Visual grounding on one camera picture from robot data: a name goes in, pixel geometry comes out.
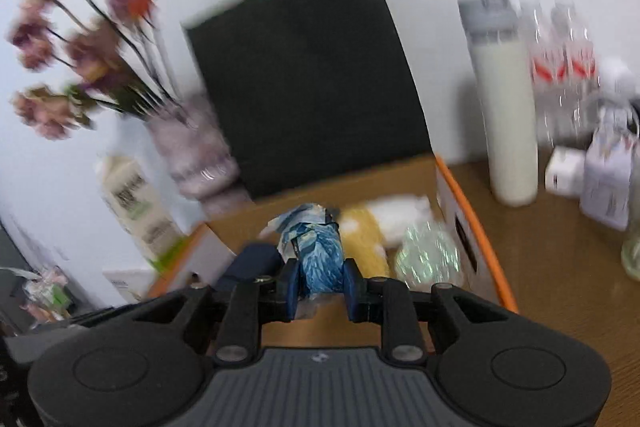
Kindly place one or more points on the white and green carton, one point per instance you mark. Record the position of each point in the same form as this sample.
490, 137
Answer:
139, 212

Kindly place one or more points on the cardboard box with orange edge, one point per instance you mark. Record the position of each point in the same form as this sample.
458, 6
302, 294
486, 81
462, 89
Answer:
440, 217

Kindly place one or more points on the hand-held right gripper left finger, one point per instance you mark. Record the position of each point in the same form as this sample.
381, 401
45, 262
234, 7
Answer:
291, 289

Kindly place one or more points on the iridescent clear plastic bag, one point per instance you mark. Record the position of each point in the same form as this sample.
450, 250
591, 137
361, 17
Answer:
429, 257

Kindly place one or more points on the small white box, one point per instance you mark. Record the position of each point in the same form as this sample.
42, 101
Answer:
565, 172

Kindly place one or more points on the black paper bag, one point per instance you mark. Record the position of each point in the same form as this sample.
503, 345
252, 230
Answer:
305, 77

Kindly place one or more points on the dark blue object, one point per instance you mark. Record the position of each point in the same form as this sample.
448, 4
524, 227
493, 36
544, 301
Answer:
252, 264

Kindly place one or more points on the white plush toy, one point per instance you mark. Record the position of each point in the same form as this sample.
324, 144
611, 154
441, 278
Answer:
402, 212

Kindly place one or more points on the clear plastic water bottle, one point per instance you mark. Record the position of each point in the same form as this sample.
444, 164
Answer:
580, 62
544, 72

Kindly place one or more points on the blue patterned packet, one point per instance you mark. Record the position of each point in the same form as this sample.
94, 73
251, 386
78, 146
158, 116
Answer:
315, 257

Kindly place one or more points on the wooden desk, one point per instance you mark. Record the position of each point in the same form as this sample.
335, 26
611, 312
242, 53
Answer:
560, 267

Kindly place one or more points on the yellow plush toy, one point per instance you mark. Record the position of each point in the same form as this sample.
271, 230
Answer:
364, 237

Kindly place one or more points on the pink glass vase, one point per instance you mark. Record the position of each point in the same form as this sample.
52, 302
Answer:
196, 152

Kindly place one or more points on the white bottle with grey cap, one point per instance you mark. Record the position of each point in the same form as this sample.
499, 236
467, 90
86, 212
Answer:
502, 107

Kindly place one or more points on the dried pink flower bouquet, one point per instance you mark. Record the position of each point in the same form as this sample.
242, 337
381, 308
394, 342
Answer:
85, 47

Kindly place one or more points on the white labelled packet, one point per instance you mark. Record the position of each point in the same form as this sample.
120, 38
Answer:
607, 182

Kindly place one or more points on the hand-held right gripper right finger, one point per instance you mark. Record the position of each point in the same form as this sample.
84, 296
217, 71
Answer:
354, 289

